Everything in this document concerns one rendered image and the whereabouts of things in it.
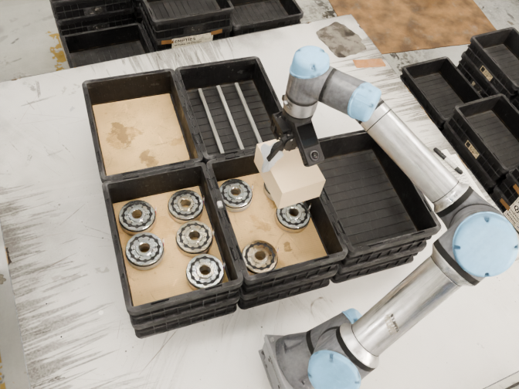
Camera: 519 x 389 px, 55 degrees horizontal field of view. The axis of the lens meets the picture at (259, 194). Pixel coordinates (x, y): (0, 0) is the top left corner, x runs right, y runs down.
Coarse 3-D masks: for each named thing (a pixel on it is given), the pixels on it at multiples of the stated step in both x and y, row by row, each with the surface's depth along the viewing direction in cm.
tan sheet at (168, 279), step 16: (160, 208) 148; (160, 224) 146; (176, 224) 146; (208, 224) 147; (128, 240) 142; (176, 256) 141; (128, 272) 136; (144, 272) 137; (160, 272) 137; (176, 272) 138; (208, 272) 139; (224, 272) 139; (144, 288) 134; (160, 288) 135; (176, 288) 135
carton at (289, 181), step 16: (256, 144) 129; (256, 160) 132; (288, 160) 127; (272, 176) 124; (288, 176) 124; (304, 176) 125; (320, 176) 125; (272, 192) 128; (288, 192) 122; (304, 192) 126; (320, 192) 129
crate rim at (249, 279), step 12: (228, 156) 149; (240, 156) 150; (252, 156) 151; (216, 180) 144; (216, 192) 142; (324, 204) 144; (228, 216) 138; (228, 228) 136; (336, 228) 139; (240, 252) 132; (240, 264) 130; (300, 264) 132; (312, 264) 133; (324, 264) 136; (252, 276) 129; (264, 276) 129; (276, 276) 132
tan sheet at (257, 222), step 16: (256, 176) 159; (256, 192) 155; (256, 208) 152; (272, 208) 153; (240, 224) 148; (256, 224) 149; (272, 224) 150; (240, 240) 146; (272, 240) 147; (288, 240) 147; (304, 240) 148; (320, 240) 148; (256, 256) 143; (288, 256) 144; (304, 256) 145; (320, 256) 145
